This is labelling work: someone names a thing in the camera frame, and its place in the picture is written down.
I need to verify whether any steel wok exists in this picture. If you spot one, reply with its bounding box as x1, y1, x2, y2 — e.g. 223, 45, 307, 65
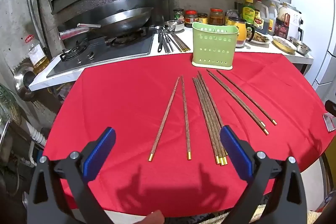
59, 7, 154, 41

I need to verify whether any person's left hand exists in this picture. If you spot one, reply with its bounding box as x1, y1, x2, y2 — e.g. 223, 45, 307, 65
136, 210, 165, 224

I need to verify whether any plate of food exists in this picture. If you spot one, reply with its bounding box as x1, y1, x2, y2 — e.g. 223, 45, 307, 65
246, 31, 271, 45

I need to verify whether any black-handled steel ladle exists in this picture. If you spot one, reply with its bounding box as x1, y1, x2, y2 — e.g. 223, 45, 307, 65
154, 26, 165, 53

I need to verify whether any black gas stove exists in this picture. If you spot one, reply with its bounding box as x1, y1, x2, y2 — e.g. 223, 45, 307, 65
47, 27, 154, 79

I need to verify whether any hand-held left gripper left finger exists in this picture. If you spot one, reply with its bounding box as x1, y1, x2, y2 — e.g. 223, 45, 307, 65
28, 127, 116, 224

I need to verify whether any small steel bowl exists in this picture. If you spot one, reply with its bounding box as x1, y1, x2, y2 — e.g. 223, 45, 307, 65
164, 20, 185, 32

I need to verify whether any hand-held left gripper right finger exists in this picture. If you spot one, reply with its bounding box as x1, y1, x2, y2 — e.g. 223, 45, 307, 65
220, 126, 307, 224

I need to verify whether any green-label sauce jar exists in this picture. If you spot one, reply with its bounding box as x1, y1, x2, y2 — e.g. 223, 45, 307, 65
173, 8, 185, 21

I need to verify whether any bundle of wooden chopsticks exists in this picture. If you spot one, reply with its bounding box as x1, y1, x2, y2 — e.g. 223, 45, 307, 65
192, 71, 228, 166

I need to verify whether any orange-lidded sauce jar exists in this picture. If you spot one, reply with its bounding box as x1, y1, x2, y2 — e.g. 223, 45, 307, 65
209, 8, 225, 26

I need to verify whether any yellow steel mug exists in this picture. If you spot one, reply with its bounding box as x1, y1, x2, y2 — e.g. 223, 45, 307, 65
227, 17, 256, 48

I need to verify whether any green plastic bottle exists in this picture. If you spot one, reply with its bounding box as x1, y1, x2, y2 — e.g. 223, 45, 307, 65
241, 0, 255, 25

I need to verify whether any cooking oil bottle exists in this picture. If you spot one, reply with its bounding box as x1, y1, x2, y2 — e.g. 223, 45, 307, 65
24, 34, 51, 75

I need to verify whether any red-lidded sauce jar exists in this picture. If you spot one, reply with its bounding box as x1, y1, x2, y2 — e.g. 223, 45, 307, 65
185, 10, 198, 28

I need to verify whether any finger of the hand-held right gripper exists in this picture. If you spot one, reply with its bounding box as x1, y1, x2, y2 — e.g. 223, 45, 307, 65
323, 100, 336, 132

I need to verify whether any red table cloth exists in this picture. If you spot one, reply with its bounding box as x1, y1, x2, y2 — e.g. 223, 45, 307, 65
42, 52, 335, 216

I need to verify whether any dark soy sauce bottle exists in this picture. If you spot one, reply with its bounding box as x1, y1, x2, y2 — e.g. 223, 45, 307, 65
234, 0, 243, 18

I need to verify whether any white plastic pipe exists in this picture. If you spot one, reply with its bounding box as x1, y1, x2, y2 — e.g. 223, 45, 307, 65
26, 123, 47, 149

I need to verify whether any white plastic jug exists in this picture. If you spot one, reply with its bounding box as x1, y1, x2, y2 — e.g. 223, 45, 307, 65
268, 2, 279, 35

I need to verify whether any white jug red label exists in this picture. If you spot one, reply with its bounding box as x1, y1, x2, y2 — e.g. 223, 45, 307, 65
253, 0, 271, 34

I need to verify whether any green plastic utensil holder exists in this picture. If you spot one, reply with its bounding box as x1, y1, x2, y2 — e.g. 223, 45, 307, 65
192, 21, 239, 71

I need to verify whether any yellow-rimmed bowl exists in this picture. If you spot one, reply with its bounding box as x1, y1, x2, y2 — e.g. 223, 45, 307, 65
271, 35, 297, 53

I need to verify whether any dark bottle red label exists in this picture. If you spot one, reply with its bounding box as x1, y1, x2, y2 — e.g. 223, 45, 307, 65
274, 18, 290, 40

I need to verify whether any white kitchen appliance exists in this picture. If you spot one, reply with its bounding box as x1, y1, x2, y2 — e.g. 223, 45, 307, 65
278, 2, 304, 41

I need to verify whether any gold-tipped wooden chopstick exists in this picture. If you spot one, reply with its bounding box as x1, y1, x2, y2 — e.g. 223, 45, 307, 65
216, 69, 278, 126
147, 76, 180, 161
206, 69, 269, 135
181, 75, 192, 161

